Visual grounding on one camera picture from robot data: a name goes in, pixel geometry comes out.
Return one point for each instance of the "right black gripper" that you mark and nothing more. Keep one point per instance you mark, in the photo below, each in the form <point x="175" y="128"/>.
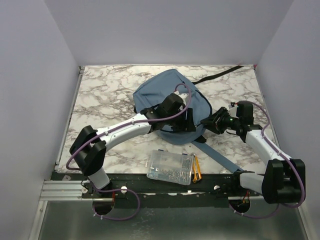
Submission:
<point x="212" y="119"/>

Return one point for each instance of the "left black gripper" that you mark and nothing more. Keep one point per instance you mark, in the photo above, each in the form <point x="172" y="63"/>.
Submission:
<point x="187" y="125"/>

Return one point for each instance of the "blue student backpack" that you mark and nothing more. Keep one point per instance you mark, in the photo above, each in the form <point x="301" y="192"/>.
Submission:
<point x="155" y="93"/>

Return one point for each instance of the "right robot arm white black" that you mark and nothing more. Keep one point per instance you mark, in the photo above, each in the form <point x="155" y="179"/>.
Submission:
<point x="284" y="179"/>

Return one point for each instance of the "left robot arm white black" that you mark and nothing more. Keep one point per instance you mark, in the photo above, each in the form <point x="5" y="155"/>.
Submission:
<point x="91" y="145"/>

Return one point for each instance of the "clear plastic screw box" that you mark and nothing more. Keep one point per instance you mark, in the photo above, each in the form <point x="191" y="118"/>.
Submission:
<point x="170" y="167"/>

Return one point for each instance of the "yellow utility knife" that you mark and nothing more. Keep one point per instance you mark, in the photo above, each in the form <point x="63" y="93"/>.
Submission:
<point x="197" y="176"/>

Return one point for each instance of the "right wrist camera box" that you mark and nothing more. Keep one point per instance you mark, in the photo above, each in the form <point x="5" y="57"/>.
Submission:
<point x="233" y="108"/>

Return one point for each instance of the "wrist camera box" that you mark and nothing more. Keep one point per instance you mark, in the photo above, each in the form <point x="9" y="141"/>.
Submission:
<point x="184" y="96"/>
<point x="233" y="108"/>

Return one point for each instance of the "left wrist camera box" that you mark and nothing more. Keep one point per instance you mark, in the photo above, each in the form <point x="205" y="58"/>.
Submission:
<point x="184" y="96"/>

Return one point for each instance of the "black mounting base plate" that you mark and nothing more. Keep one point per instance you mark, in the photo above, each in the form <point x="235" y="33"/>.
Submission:
<point x="136" y="190"/>

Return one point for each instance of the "aluminium rail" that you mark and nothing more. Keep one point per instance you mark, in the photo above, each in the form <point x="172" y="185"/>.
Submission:
<point x="61" y="190"/>

